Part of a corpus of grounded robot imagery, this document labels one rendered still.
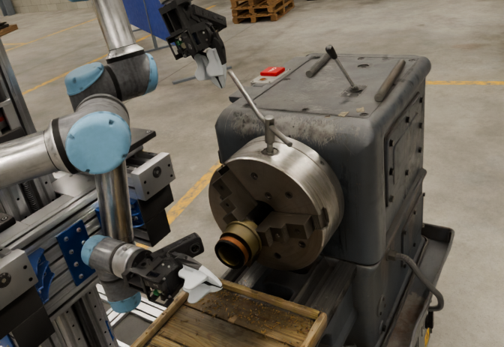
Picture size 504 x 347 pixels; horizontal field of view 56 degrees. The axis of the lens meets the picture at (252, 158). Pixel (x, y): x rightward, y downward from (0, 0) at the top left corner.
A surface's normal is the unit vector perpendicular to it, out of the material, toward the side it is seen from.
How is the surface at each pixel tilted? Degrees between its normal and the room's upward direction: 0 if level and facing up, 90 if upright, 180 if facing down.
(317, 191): 60
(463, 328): 0
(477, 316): 0
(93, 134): 90
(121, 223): 94
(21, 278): 90
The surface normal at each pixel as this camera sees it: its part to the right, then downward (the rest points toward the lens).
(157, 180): 0.84, 0.15
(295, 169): 0.37, -0.64
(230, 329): -0.14, -0.88
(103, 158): 0.37, 0.37
